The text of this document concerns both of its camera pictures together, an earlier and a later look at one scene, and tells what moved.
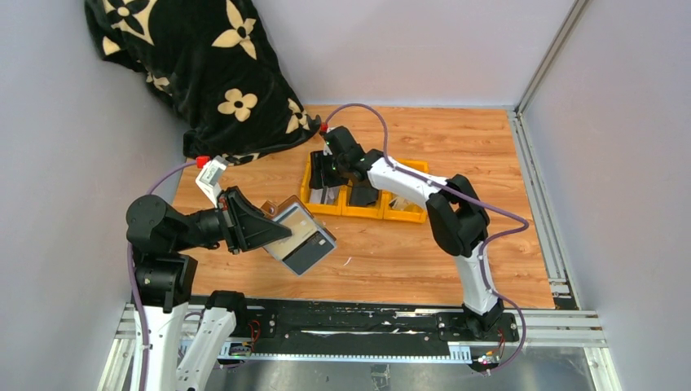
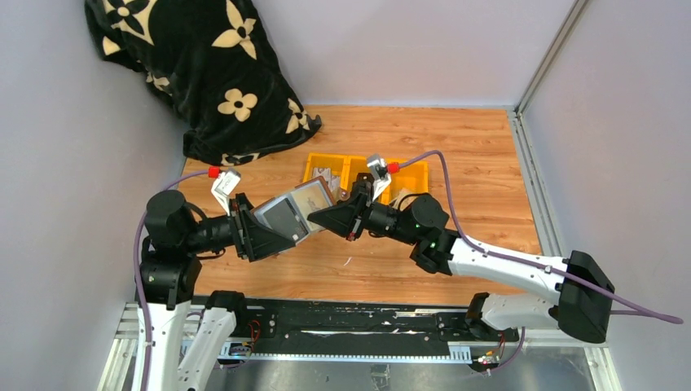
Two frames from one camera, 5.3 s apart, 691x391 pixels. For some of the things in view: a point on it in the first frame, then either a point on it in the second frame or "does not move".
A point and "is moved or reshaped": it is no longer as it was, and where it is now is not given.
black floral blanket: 213,63 does not move
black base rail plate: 388,327 does not move
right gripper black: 319,163 to 347,219
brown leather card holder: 310,239 is moved or reshaped
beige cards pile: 400,203 does not move
